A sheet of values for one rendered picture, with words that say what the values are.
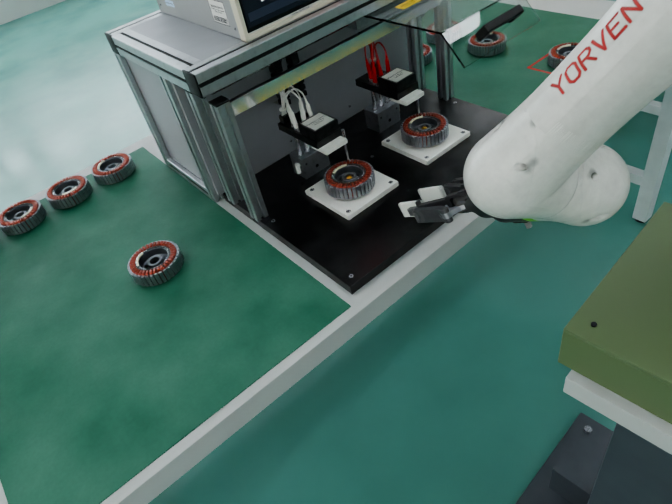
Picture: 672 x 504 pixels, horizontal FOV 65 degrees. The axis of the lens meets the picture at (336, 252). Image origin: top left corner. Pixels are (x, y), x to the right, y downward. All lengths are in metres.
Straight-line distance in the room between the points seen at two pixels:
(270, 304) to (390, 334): 0.91
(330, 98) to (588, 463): 1.17
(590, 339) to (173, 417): 0.65
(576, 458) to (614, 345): 0.85
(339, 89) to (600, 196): 0.86
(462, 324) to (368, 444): 0.53
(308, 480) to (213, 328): 0.75
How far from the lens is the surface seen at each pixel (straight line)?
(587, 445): 1.67
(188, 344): 1.02
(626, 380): 0.85
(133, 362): 1.05
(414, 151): 1.27
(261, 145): 1.32
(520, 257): 2.11
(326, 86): 1.40
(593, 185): 0.70
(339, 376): 1.80
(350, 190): 1.13
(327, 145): 1.16
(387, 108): 1.38
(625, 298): 0.88
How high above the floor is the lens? 1.48
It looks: 42 degrees down
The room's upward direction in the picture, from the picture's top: 14 degrees counter-clockwise
